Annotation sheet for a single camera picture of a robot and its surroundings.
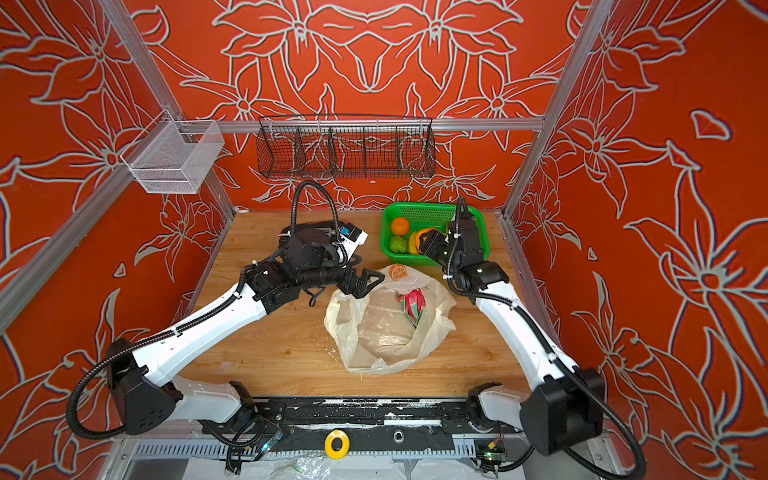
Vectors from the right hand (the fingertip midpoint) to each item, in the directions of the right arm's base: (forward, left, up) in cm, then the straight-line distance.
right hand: (422, 237), depth 78 cm
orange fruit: (+24, +4, -21) cm, 32 cm away
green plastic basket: (+26, -4, -18) cm, 32 cm away
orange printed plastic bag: (-16, +14, -25) cm, 33 cm away
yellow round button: (-43, +22, -24) cm, 55 cm away
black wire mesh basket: (+38, +35, +5) cm, 52 cm away
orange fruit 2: (-5, +2, +2) cm, 6 cm away
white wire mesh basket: (+30, +76, +7) cm, 82 cm away
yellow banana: (+16, 0, -22) cm, 27 cm away
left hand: (-11, +13, +3) cm, 17 cm away
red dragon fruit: (-10, +2, -18) cm, 21 cm away
